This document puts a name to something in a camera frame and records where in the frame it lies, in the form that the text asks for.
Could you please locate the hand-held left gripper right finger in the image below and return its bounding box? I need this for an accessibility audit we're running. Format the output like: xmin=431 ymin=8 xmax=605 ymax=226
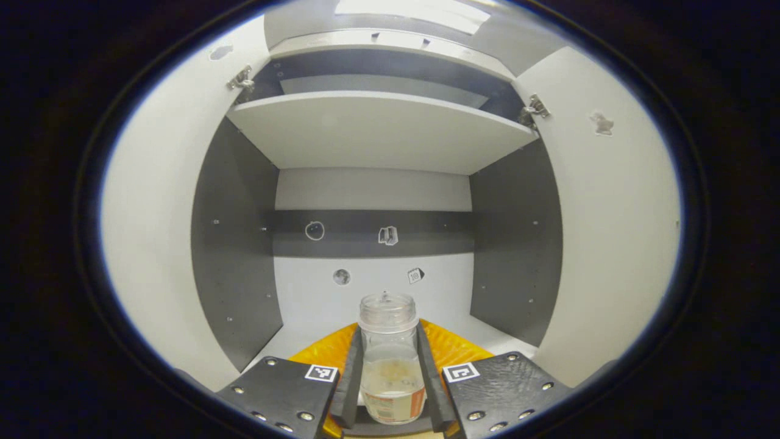
xmin=416 ymin=319 xmax=573 ymax=439

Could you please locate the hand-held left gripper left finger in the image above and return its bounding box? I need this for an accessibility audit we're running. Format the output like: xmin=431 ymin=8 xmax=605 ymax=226
xmin=216 ymin=323 xmax=364 ymax=439

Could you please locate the clear plastic bottle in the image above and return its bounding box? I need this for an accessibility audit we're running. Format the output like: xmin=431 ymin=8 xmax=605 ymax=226
xmin=358 ymin=291 xmax=427 ymax=426

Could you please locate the grey cabinet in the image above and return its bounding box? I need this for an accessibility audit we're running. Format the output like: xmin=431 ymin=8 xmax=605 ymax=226
xmin=190 ymin=27 xmax=564 ymax=374

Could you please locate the grey cabinet shelf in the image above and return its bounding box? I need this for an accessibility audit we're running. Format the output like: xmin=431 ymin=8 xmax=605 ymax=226
xmin=227 ymin=90 xmax=540 ymax=176

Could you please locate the large ceiling light panel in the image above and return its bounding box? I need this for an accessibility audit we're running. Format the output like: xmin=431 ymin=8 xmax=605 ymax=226
xmin=334 ymin=0 xmax=491 ymax=35

